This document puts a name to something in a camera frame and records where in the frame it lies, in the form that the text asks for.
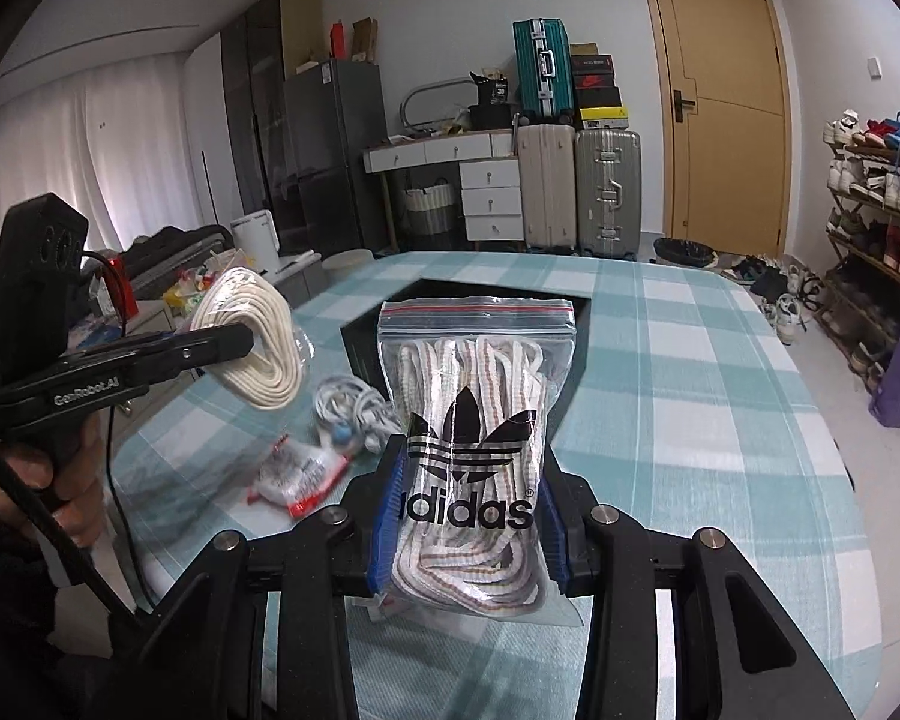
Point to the stack of shoe boxes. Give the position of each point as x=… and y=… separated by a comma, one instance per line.
x=597, y=96

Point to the person's left hand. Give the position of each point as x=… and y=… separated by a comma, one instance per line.
x=77, y=483

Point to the round grey stool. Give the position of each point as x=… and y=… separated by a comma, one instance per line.
x=340, y=266

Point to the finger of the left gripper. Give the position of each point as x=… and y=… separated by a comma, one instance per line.
x=140, y=362

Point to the adidas zip bag of laces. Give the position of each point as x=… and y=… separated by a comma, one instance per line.
x=474, y=412

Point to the black round floor bin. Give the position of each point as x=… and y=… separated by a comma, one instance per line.
x=685, y=253

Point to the red white small packet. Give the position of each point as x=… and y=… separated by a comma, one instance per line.
x=297, y=477

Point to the silver suitcase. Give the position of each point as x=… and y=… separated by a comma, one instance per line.
x=608, y=182

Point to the woven laundry basket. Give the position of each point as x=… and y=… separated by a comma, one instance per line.
x=430, y=211

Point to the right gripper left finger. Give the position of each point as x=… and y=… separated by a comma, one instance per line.
x=343, y=551

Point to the black bag on desk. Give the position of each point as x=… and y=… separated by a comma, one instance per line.
x=493, y=110

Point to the white drawer desk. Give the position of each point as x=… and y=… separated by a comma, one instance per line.
x=488, y=175

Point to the dark tall cabinet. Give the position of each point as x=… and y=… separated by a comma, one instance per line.
x=260, y=49

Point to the teal suitcase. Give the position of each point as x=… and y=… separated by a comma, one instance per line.
x=544, y=69

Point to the dark grey refrigerator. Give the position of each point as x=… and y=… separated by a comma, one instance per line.
x=335, y=113

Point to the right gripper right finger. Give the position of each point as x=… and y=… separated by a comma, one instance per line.
x=594, y=551

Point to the checked teal tablecloth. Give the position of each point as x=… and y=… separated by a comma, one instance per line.
x=690, y=414

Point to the white air purifier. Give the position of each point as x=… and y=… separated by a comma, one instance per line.
x=256, y=235

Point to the beige suitcase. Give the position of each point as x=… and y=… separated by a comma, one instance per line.
x=547, y=185

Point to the wooden shoe rack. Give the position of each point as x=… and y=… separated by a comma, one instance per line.
x=861, y=308

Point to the yellow wooden door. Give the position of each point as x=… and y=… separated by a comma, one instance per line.
x=727, y=130

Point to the black cardboard box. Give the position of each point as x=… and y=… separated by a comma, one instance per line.
x=429, y=308

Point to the white curtain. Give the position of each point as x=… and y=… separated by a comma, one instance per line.
x=111, y=142

